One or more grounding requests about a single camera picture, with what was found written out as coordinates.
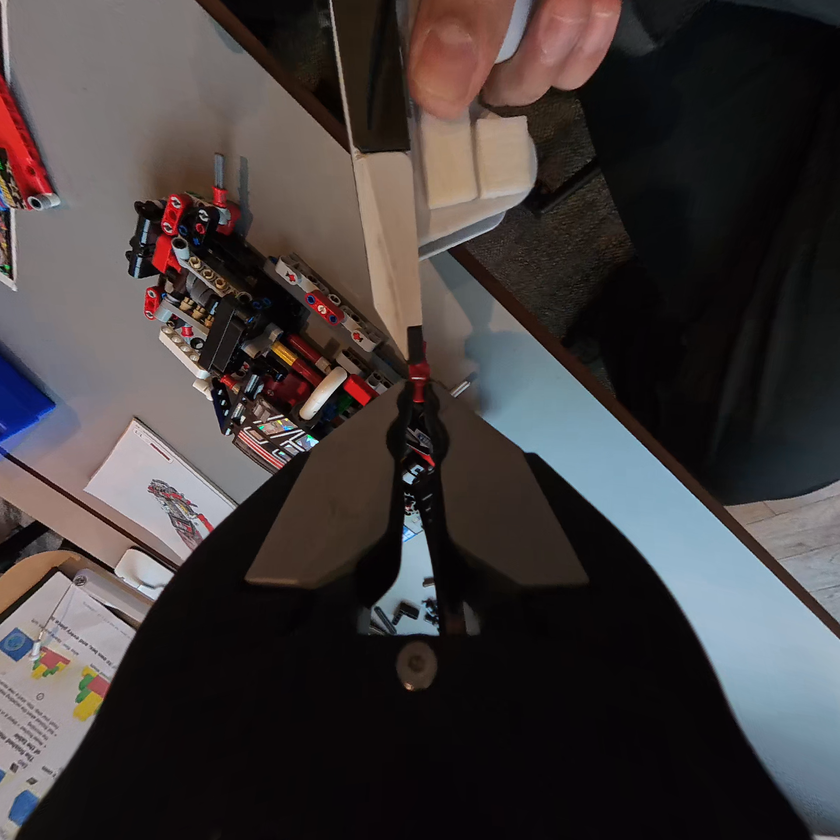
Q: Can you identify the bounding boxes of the blue plastic tray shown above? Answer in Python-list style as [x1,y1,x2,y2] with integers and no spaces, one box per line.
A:
[0,354,57,454]

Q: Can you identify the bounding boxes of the colourful printed booklet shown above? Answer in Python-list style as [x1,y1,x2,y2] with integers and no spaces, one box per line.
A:
[0,571,137,829]

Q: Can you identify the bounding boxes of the grey desk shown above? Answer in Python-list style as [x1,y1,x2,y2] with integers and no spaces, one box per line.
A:
[0,0,840,840]

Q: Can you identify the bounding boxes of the black thin brick beam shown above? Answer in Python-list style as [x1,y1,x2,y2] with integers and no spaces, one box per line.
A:
[402,325,468,636]

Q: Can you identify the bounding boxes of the white rounded device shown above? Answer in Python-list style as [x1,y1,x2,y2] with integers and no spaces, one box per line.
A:
[115,548,177,601]

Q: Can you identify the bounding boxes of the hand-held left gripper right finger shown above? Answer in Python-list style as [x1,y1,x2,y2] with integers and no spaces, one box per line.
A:
[428,386,591,601]

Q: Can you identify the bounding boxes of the person's right hand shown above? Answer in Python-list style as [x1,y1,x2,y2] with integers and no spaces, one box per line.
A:
[406,0,623,121]

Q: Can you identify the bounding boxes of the white instruction sheet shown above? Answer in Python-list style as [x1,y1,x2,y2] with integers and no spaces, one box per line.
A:
[83,417,238,564]

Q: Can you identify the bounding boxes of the toy brick car model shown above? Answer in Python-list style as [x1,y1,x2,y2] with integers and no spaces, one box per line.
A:
[125,152,437,490]

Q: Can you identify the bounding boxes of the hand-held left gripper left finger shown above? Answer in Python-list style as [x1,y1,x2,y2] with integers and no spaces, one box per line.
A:
[243,382,404,608]

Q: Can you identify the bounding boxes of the sticker sheet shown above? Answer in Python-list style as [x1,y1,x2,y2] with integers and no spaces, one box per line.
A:
[0,209,18,291]

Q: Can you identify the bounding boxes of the scattered loose brick pieces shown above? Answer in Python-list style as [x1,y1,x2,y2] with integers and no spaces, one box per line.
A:
[371,577,442,636]

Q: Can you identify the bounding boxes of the long red brick beam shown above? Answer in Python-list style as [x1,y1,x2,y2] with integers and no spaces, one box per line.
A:
[0,71,61,212]

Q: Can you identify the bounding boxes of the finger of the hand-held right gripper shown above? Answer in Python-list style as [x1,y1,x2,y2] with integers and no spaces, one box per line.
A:
[351,151,426,349]

